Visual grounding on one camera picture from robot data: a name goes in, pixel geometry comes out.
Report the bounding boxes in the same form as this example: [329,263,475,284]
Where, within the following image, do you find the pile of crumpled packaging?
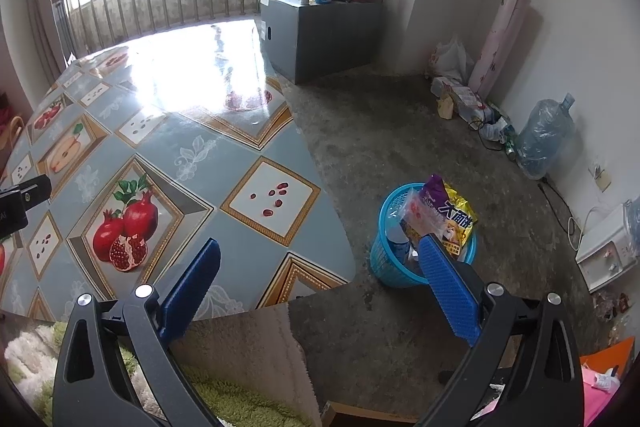
[431,77,518,145]

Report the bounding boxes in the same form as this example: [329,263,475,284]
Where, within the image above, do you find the white appliance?
[575,199,640,293]

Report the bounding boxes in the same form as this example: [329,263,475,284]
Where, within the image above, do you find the pink sheet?
[582,364,626,427]

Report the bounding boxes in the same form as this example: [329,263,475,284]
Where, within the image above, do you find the white plastic bag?
[429,36,473,80]

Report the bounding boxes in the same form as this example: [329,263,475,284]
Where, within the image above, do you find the grey curtain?
[25,0,71,78]

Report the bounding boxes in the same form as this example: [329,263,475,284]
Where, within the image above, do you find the pink patterned roll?
[467,0,533,102]

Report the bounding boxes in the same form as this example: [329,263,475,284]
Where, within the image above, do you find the orange sheet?
[580,337,636,383]

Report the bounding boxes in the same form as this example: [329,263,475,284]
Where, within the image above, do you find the brown cardboard piece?
[320,399,421,427]

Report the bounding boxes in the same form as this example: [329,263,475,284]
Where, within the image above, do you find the purple yellow noodle packet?
[417,173,476,263]

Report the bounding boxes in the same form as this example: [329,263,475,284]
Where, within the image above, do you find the grey cabinet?
[254,0,383,85]

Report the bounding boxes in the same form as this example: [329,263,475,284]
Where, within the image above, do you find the black cable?
[537,179,576,228]

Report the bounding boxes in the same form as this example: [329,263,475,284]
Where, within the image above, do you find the white cable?
[567,206,601,253]

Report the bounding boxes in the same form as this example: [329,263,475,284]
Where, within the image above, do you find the tan handle bag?
[0,116,26,168]

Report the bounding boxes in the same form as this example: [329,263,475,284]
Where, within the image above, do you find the pink white packet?
[398,187,446,240]

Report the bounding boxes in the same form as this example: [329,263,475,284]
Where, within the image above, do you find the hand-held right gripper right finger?
[417,234,586,427]

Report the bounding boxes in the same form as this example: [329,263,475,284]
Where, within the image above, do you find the fluffy white green garment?
[0,319,311,427]

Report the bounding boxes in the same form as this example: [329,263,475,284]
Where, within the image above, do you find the wall socket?
[590,159,612,192]

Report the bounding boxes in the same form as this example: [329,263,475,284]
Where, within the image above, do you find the beige cloth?
[170,302,323,427]

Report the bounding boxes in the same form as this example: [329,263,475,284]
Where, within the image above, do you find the fruit print tablecloth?
[0,19,357,323]

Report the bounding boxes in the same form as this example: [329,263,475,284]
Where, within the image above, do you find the clear water jug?
[515,93,576,180]

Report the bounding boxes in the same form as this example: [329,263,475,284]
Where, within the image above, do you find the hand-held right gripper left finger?
[51,237,223,427]

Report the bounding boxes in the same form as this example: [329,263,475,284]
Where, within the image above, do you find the brown floor scraps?
[595,292,632,320]

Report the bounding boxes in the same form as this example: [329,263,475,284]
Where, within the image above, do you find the blue plastic basket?
[370,182,477,289]

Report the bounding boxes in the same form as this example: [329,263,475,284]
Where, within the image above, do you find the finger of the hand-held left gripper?
[0,174,52,210]

